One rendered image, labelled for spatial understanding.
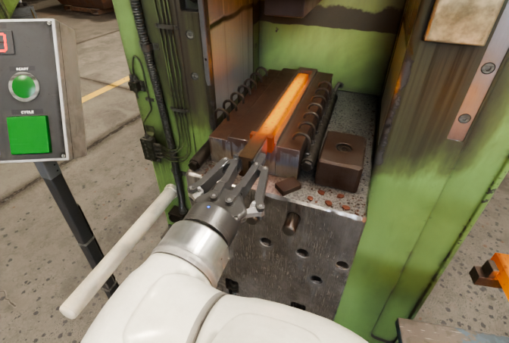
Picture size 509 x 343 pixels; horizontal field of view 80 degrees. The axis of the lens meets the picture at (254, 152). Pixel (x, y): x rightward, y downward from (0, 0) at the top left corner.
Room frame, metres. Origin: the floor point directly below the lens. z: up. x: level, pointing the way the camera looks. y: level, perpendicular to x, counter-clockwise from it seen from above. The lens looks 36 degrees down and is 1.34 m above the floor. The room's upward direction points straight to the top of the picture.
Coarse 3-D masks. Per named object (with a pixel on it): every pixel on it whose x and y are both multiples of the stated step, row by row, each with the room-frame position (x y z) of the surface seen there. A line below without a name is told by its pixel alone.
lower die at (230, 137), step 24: (288, 72) 0.89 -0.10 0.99; (312, 72) 0.86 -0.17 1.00; (264, 96) 0.72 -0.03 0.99; (312, 96) 0.72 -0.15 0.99; (240, 120) 0.60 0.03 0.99; (264, 120) 0.58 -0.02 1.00; (288, 120) 0.58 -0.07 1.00; (312, 120) 0.59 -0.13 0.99; (216, 144) 0.54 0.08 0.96; (240, 144) 0.52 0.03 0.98; (288, 144) 0.50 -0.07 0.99; (288, 168) 0.48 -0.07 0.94
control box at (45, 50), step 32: (0, 32) 0.61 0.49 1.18; (32, 32) 0.61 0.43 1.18; (64, 32) 0.65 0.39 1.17; (0, 64) 0.58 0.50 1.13; (32, 64) 0.58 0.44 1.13; (64, 64) 0.60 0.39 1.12; (0, 96) 0.55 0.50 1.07; (32, 96) 0.55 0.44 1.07; (64, 96) 0.56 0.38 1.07; (0, 128) 0.52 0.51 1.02; (64, 128) 0.52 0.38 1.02; (0, 160) 0.48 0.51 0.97; (32, 160) 0.49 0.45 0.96; (64, 160) 0.49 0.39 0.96
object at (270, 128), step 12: (300, 84) 0.75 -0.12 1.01; (288, 96) 0.68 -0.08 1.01; (276, 108) 0.62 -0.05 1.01; (288, 108) 0.62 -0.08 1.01; (276, 120) 0.56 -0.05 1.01; (252, 132) 0.50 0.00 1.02; (264, 132) 0.51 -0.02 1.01; (276, 132) 0.54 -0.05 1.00; (252, 144) 0.45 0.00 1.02; (240, 156) 0.42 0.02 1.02; (252, 156) 0.42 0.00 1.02
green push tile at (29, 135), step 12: (12, 120) 0.52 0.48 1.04; (24, 120) 0.52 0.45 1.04; (36, 120) 0.52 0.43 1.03; (12, 132) 0.51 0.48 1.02; (24, 132) 0.51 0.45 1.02; (36, 132) 0.51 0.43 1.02; (48, 132) 0.52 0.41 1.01; (12, 144) 0.49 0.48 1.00; (24, 144) 0.50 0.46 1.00; (36, 144) 0.50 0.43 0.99; (48, 144) 0.50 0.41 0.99
